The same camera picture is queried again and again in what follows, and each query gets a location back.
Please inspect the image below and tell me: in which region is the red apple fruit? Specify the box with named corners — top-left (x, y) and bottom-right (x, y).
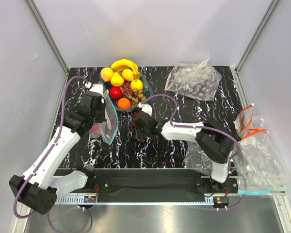
top-left (109, 86), bottom-right (123, 100)

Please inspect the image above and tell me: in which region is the brown longan bunch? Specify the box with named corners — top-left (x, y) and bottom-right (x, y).
top-left (127, 89), bottom-right (146, 105)

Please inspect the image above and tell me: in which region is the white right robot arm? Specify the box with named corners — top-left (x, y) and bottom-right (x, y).
top-left (133, 111), bottom-right (235, 193)

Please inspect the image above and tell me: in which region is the clear bag under right arm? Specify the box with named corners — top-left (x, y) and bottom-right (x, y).
top-left (184, 141), bottom-right (212, 176)

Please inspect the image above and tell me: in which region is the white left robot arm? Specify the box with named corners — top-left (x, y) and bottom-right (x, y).
top-left (9, 89), bottom-right (107, 218)

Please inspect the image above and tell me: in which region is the red fruit in bag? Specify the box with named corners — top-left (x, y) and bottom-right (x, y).
top-left (89, 123), bottom-right (101, 139)

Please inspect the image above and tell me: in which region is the clear pink-zip bag stack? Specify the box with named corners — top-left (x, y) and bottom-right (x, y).
top-left (164, 58), bottom-right (222, 101)

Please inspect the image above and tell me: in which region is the clear orange-zip bag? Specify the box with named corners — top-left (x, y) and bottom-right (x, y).
top-left (234, 103), bottom-right (269, 139)

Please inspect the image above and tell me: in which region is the clear blue-zip bag stack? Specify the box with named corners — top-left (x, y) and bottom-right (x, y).
top-left (233, 133), bottom-right (289, 195)

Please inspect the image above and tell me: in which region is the yellow pear fruit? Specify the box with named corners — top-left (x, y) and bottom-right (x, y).
top-left (110, 72), bottom-right (124, 87)

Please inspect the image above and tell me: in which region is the blue plastic fruit tray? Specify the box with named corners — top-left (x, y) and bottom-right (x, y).
top-left (99, 67), bottom-right (153, 112)

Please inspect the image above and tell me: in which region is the orange peach fruit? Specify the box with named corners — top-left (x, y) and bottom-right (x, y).
top-left (100, 67), bottom-right (114, 82)

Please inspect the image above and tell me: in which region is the yellow lemon fruit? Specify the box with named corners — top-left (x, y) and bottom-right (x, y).
top-left (130, 79), bottom-right (144, 90)
top-left (122, 68), bottom-right (134, 82)

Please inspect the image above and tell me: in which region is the yellow banana bunch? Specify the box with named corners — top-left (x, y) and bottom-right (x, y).
top-left (110, 59), bottom-right (139, 76)

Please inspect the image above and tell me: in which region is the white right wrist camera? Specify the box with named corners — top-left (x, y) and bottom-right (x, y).
top-left (138, 103), bottom-right (152, 117)

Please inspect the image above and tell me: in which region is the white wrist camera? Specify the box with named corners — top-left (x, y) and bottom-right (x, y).
top-left (85, 83), bottom-right (104, 96)
top-left (138, 103), bottom-right (152, 117)

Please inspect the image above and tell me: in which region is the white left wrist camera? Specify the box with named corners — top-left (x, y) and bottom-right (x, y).
top-left (85, 83), bottom-right (104, 96)

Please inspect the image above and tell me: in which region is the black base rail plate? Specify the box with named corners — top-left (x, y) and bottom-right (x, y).
top-left (56, 168), bottom-right (238, 206)

